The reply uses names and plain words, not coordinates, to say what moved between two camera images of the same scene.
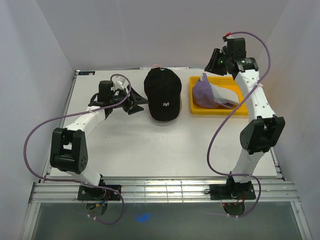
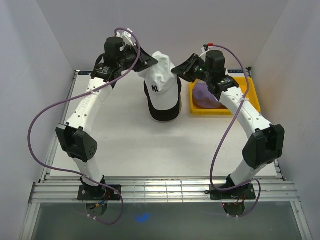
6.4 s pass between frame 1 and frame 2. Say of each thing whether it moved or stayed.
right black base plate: stayed
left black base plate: stayed
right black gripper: moved
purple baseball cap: stayed
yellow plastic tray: stayed
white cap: moved
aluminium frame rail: stayed
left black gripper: moved
